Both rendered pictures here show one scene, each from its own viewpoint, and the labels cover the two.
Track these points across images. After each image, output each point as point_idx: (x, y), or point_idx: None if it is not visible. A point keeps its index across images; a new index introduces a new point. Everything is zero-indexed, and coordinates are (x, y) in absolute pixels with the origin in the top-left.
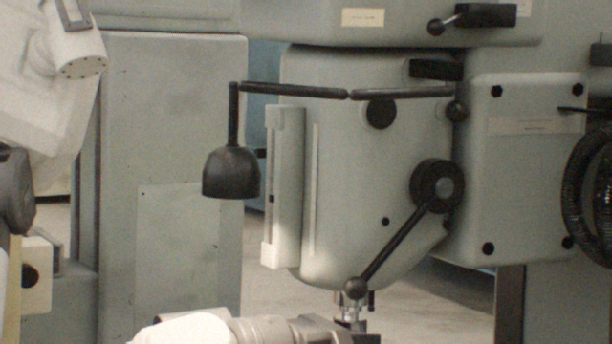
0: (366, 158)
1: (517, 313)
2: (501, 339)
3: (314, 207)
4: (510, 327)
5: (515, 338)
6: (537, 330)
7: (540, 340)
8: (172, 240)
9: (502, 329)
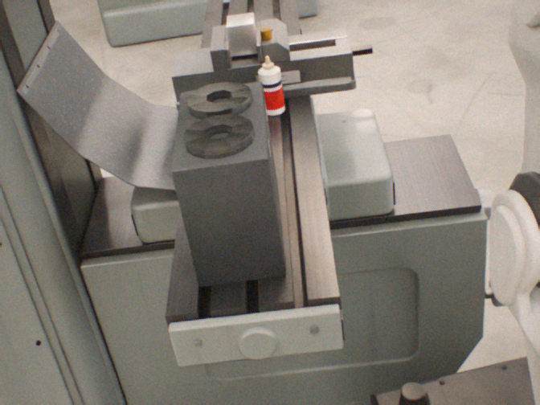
0: None
1: (2, 4)
2: (6, 42)
3: None
4: (4, 22)
5: (9, 27)
6: (8, 5)
7: (11, 11)
8: None
9: (2, 31)
